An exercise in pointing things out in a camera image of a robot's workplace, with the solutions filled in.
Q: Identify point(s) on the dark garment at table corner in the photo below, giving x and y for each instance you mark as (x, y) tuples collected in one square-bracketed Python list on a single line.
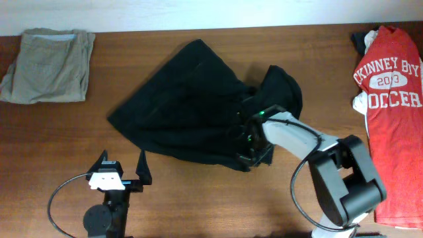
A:
[(358, 40)]

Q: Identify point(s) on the folded khaki shorts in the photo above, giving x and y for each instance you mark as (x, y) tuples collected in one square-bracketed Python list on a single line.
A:
[(52, 66)]

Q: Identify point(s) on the red soccer t-shirt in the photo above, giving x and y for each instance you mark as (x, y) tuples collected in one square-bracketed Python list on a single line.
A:
[(391, 75)]

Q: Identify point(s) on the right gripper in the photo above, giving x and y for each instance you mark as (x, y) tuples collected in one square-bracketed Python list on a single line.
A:
[(248, 158)]

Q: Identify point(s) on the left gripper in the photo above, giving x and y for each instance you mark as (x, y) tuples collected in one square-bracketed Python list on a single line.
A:
[(144, 174)]

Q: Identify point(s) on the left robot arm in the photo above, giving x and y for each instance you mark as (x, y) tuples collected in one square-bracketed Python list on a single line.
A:
[(108, 219)]

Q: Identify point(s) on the black shorts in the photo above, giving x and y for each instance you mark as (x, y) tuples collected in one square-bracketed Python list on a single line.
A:
[(193, 108)]

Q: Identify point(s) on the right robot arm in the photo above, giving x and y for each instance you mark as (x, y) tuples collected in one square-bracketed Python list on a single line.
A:
[(346, 182)]

